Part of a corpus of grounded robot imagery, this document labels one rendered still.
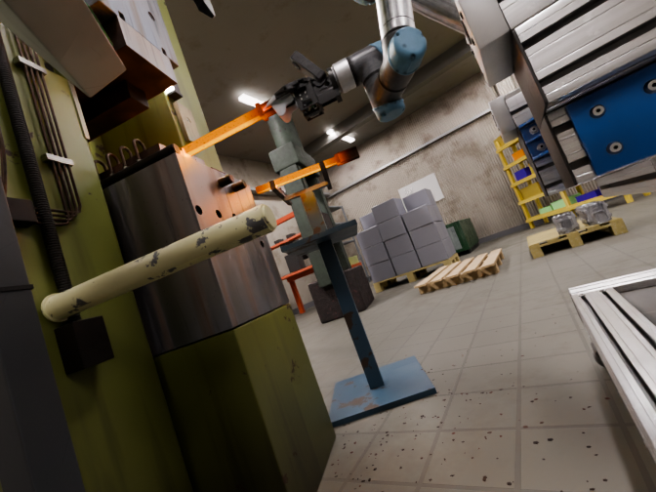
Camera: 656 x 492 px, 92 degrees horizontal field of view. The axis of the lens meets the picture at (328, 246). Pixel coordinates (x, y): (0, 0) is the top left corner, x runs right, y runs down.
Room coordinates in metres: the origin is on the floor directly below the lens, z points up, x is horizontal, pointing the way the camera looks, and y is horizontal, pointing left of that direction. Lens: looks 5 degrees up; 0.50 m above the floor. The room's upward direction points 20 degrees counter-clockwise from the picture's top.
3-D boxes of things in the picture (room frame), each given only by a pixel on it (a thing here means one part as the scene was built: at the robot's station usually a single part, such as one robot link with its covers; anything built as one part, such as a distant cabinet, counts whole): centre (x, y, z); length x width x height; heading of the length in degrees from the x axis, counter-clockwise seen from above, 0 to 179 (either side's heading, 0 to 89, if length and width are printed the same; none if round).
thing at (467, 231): (7.26, -2.24, 0.34); 1.71 x 1.61 x 0.68; 58
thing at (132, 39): (0.92, 0.50, 1.32); 0.42 x 0.20 x 0.10; 78
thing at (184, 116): (1.21, 0.36, 1.27); 0.09 x 0.02 x 0.17; 168
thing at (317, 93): (0.81, -0.11, 0.98); 0.12 x 0.08 x 0.09; 78
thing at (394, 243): (5.25, -1.23, 0.65); 1.26 x 0.84 x 1.31; 61
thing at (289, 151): (4.16, 0.03, 1.44); 0.94 x 0.78 x 2.89; 148
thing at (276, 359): (0.97, 0.50, 0.23); 0.56 x 0.38 x 0.47; 78
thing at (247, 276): (0.97, 0.50, 0.69); 0.56 x 0.38 x 0.45; 78
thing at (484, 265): (3.63, -1.34, 0.05); 1.25 x 0.83 x 0.11; 146
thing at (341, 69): (0.80, -0.19, 0.99); 0.08 x 0.05 x 0.08; 168
